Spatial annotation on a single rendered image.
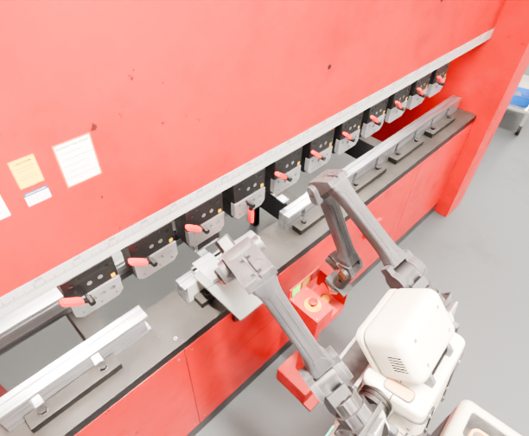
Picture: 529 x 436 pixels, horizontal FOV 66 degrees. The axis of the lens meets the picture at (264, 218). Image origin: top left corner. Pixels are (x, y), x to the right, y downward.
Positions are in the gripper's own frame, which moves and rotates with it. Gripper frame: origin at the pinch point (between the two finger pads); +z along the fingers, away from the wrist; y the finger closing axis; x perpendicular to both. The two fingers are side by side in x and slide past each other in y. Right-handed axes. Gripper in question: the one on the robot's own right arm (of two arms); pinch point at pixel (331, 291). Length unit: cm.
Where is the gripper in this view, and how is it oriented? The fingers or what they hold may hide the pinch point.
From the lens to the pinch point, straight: 176.6
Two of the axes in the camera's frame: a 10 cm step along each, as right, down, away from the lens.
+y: -6.7, -6.8, 3.0
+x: -7.1, 4.6, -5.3
